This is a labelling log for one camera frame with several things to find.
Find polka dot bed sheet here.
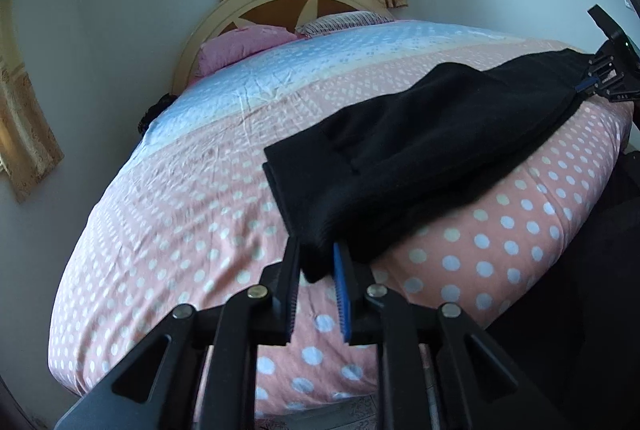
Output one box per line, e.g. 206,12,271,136
48,20,632,395

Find striped pillow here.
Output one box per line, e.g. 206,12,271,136
295,10,394,38

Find yellow left curtain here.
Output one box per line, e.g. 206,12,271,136
0,0,63,202

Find black bag beside bed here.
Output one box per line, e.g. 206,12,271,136
137,93,177,136

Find pink pillow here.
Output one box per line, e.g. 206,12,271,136
195,24,298,78

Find black pants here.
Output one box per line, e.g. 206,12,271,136
264,49,588,281

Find cream arched wooden headboard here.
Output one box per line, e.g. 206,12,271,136
171,0,392,95

